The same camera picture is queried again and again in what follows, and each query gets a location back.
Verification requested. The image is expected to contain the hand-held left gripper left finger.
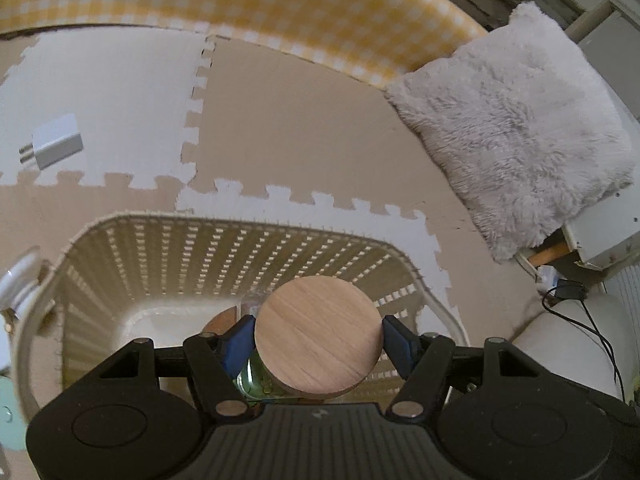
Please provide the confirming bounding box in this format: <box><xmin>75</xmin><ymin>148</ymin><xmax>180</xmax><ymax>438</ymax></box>
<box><xmin>62</xmin><ymin>317</ymin><xmax>255</xmax><ymax>420</ymax></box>

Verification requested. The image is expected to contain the cream plastic woven basket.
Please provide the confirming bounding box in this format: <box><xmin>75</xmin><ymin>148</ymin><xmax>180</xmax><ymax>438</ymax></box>
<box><xmin>11</xmin><ymin>212</ymin><xmax>471</xmax><ymax>413</ymax></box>

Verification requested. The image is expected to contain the beige and white foam puzzle mat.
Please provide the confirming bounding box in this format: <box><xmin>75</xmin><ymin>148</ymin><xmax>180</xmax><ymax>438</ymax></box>
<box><xmin>0</xmin><ymin>24</ymin><xmax>543</xmax><ymax>466</ymax></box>

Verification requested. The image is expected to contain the white power plug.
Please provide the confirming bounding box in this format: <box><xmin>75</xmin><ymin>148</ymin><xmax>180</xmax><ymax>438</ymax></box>
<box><xmin>515</xmin><ymin>252</ymin><xmax>559</xmax><ymax>287</ymax></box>

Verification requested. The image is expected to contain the white cushion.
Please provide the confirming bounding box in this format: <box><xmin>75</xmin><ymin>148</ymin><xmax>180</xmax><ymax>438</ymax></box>
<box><xmin>510</xmin><ymin>292</ymin><xmax>627</xmax><ymax>403</ymax></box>

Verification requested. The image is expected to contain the white fluffy pillow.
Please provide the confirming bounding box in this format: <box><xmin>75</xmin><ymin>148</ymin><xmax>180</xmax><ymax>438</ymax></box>
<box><xmin>384</xmin><ymin>2</ymin><xmax>636</xmax><ymax>264</ymax></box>

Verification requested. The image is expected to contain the white wall charger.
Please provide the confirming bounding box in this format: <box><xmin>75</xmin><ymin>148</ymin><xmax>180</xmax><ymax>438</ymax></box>
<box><xmin>19</xmin><ymin>114</ymin><xmax>84</xmax><ymax>171</ymax></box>

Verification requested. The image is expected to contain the black power adapter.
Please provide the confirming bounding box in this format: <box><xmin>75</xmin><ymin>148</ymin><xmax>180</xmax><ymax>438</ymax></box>
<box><xmin>554</xmin><ymin>280</ymin><xmax>589</xmax><ymax>304</ymax></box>

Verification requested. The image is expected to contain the mint green object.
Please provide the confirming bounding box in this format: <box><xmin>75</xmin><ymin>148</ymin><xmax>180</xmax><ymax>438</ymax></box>
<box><xmin>0</xmin><ymin>374</ymin><xmax>29</xmax><ymax>454</ymax></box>

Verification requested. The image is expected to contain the plain round wooden coaster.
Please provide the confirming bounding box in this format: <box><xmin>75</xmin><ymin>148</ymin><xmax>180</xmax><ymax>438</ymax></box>
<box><xmin>254</xmin><ymin>275</ymin><xmax>386</xmax><ymax>402</ymax></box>

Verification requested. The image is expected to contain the black cable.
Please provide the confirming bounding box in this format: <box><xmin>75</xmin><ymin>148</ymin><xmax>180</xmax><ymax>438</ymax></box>
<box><xmin>542</xmin><ymin>285</ymin><xmax>627</xmax><ymax>402</ymax></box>

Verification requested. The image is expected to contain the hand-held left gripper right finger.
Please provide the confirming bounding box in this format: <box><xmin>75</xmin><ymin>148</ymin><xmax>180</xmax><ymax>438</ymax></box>
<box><xmin>384</xmin><ymin>316</ymin><xmax>588</xmax><ymax>418</ymax></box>

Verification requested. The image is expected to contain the yellow checked bed cover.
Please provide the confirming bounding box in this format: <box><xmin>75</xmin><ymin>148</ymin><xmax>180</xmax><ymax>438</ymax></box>
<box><xmin>0</xmin><ymin>0</ymin><xmax>489</xmax><ymax>92</ymax></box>

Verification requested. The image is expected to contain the white round case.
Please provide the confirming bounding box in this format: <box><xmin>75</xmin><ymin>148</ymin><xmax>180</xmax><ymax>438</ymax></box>
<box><xmin>0</xmin><ymin>245</ymin><xmax>44</xmax><ymax>322</ymax></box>

